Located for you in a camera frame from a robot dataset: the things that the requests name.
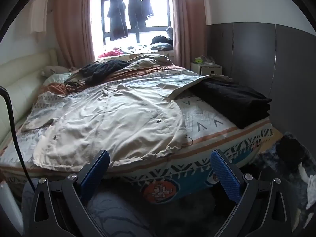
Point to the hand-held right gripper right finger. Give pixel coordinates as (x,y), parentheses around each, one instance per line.
(225,177)

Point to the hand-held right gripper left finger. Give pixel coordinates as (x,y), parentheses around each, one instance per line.
(95,171)

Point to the beige jacket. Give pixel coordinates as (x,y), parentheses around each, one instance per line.
(111,121)

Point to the black folded clothes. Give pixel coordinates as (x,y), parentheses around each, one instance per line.
(229,101)

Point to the dark clothes pile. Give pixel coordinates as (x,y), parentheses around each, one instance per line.
(161,43)

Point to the person's leg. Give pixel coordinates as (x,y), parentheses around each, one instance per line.
(118,214)

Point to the geometric patterned blanket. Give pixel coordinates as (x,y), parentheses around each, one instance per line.
(209,126)

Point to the grey patterned rug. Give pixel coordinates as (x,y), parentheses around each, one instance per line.
(187,217)

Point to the black cloth heap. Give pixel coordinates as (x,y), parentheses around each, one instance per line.
(288,153)

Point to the white cloth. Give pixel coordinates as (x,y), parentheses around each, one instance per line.
(309,187)

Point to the pale green pillow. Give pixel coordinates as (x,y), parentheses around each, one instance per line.
(55,79)

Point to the black knit garment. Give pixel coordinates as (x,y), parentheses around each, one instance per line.
(103,69)

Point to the white nightstand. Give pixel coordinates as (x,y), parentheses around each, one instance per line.
(207,69)

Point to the orange quilt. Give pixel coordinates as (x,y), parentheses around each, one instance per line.
(148,70)

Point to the cream padded headboard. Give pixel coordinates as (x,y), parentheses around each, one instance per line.
(22,79)

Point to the red cloth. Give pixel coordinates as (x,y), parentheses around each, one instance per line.
(111,53)

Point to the grey wardrobe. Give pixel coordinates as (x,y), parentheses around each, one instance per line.
(251,61)

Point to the small green thing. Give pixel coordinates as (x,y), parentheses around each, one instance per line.
(198,60)

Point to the beige crumpled duvet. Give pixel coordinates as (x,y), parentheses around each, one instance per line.
(148,60)

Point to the pink curtain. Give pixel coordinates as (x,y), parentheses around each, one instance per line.
(74,22)
(187,24)

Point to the dark hanging garment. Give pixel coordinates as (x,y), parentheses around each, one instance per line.
(135,9)
(147,7)
(117,17)

